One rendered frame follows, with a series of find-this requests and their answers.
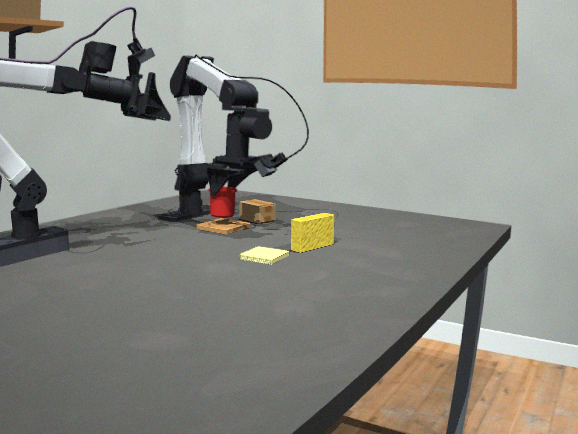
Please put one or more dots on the yellow sponge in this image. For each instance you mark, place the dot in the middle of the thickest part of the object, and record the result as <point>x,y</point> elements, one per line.
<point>312,232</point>

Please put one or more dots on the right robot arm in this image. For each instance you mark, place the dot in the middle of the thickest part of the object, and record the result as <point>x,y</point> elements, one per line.
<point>97,57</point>

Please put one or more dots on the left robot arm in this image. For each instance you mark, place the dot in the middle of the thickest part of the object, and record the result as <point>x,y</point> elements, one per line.
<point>252,123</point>

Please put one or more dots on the red cup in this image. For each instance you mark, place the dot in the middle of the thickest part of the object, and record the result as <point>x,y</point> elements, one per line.
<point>222,205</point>

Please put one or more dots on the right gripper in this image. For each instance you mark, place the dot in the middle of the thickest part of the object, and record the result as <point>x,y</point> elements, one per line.
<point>125,92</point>

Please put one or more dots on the light wooden square coaster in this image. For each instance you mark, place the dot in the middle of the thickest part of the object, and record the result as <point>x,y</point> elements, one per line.
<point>223,226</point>

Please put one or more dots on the tan cardboard box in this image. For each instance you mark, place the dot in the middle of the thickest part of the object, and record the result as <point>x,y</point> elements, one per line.
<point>257,211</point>

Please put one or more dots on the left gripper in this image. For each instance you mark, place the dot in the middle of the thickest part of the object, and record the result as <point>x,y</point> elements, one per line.
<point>237,149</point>

